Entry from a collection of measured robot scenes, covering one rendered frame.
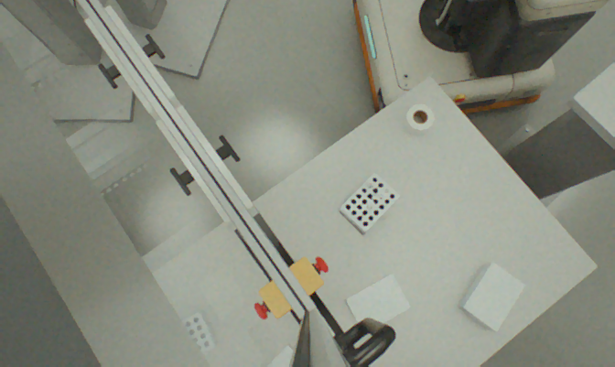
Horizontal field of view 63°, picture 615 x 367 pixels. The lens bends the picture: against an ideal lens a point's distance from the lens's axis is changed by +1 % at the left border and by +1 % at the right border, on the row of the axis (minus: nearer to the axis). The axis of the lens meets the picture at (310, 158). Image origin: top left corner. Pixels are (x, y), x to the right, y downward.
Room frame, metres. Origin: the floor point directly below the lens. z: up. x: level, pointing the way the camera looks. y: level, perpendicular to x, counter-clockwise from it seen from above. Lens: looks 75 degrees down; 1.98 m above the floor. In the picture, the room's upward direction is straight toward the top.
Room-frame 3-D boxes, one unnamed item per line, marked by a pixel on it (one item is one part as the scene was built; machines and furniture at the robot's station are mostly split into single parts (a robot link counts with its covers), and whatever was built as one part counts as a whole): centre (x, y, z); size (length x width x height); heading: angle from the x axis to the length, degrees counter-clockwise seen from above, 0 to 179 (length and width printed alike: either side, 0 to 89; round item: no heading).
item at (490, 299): (0.00, -0.42, 0.79); 0.13 x 0.09 x 0.05; 143
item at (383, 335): (-0.04, -0.06, 1.45); 0.05 x 0.03 x 0.19; 127
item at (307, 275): (0.04, 0.00, 0.88); 0.07 x 0.05 x 0.07; 37
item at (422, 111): (0.43, -0.28, 0.78); 0.07 x 0.07 x 0.04
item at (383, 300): (-0.02, -0.16, 0.77); 0.13 x 0.09 x 0.02; 118
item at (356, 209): (0.21, -0.15, 0.78); 0.12 x 0.08 x 0.04; 136
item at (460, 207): (0.14, -0.27, 0.38); 0.62 x 0.58 x 0.76; 37
